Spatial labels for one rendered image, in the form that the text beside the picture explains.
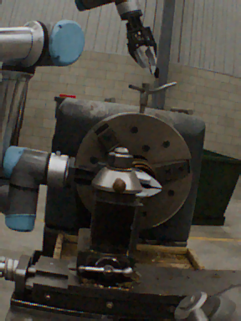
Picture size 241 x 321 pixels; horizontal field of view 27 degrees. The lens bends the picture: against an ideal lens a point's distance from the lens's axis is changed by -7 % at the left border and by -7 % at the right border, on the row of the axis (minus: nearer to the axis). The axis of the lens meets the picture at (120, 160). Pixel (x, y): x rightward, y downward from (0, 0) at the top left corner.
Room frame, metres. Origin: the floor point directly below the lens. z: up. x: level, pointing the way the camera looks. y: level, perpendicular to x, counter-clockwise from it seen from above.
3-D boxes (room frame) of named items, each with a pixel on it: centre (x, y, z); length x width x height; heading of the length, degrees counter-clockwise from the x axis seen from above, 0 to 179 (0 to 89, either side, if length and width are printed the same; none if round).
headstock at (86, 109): (1.85, 0.01, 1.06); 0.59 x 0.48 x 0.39; 4
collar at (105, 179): (0.83, 0.00, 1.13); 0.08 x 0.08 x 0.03
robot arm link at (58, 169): (1.18, 0.13, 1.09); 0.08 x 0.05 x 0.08; 3
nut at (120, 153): (0.83, 0.00, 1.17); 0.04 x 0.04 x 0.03
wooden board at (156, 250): (1.19, -0.06, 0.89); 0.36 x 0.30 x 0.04; 94
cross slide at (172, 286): (0.83, -0.06, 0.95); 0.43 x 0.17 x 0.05; 94
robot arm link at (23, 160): (1.18, 0.21, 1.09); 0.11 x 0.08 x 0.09; 93
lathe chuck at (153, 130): (1.45, -0.04, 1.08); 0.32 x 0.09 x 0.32; 94
